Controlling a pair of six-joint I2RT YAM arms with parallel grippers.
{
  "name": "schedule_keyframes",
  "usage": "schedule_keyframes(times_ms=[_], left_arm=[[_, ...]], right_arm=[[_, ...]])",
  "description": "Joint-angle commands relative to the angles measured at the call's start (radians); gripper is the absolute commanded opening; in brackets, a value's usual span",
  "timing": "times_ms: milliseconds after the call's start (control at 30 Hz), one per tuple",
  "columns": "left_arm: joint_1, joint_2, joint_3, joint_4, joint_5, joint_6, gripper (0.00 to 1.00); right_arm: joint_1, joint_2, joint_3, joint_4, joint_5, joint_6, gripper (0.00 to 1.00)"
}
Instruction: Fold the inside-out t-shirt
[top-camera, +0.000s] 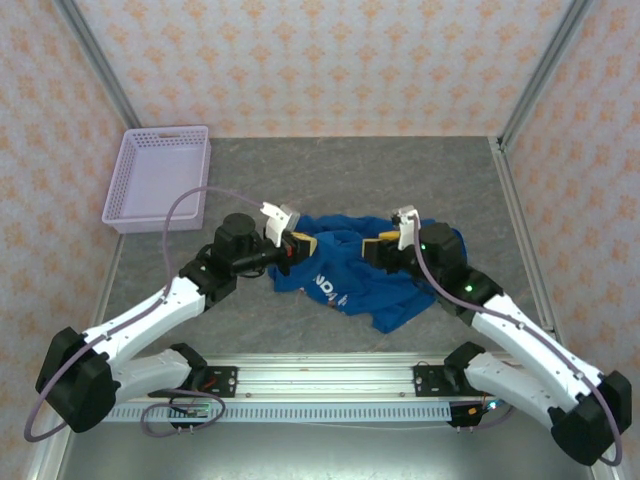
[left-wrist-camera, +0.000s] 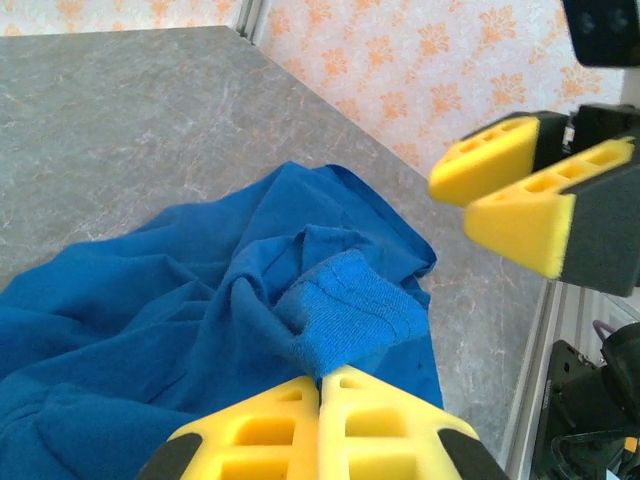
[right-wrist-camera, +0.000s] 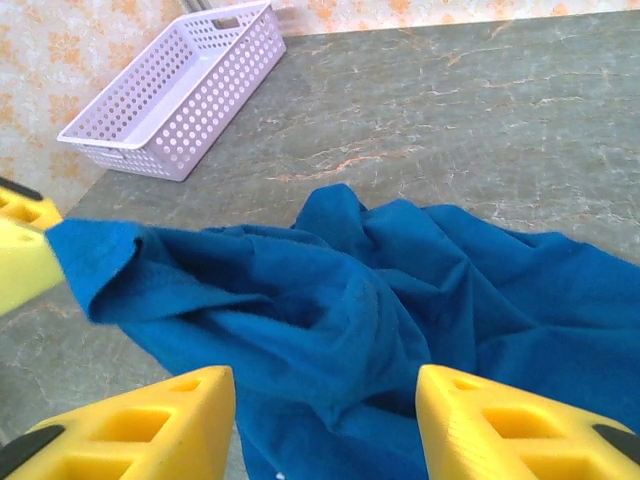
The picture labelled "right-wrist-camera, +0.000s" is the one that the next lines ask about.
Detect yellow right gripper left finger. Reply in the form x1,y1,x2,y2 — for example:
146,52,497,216
0,364,236,480

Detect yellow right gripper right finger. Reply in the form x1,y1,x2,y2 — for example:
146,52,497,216
415,363,640,480

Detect lavender perforated plastic basket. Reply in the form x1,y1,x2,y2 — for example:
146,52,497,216
56,0,287,182

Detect blue t-shirt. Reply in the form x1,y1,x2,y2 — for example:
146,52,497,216
47,183,640,480

